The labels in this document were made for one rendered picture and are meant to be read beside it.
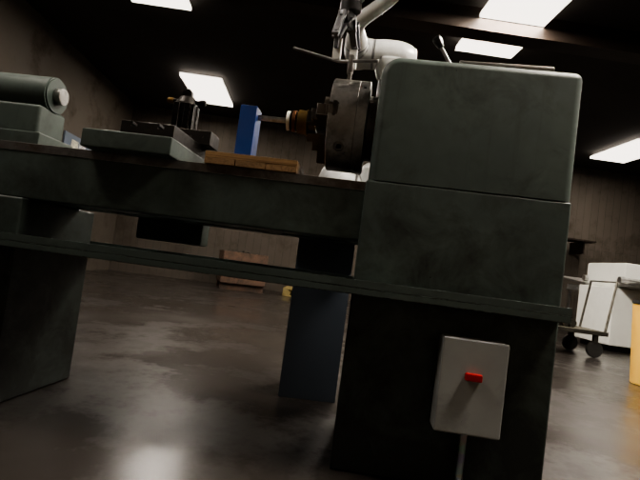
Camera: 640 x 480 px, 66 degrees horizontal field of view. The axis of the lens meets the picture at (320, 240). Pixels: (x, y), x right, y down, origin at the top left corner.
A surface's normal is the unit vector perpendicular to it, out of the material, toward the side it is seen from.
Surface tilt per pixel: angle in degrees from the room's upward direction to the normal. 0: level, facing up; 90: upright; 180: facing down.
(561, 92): 90
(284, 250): 90
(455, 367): 90
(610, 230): 90
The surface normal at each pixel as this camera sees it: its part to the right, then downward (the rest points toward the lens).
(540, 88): -0.09, -0.06
